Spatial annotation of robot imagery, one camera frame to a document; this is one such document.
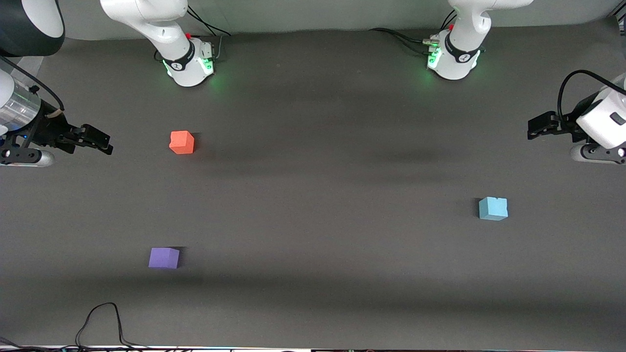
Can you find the light blue foam block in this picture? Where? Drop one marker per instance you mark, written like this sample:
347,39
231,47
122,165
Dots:
493,208

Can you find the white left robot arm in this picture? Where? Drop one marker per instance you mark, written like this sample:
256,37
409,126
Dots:
459,54

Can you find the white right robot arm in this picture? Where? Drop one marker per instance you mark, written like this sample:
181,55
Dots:
146,19

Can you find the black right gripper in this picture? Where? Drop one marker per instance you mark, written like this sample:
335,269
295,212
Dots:
47,130

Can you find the orange foam block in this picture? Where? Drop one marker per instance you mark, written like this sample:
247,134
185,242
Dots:
182,142

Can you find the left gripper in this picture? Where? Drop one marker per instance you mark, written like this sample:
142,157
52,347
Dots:
566,124

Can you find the purple foam block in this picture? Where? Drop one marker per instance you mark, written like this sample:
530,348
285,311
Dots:
164,257

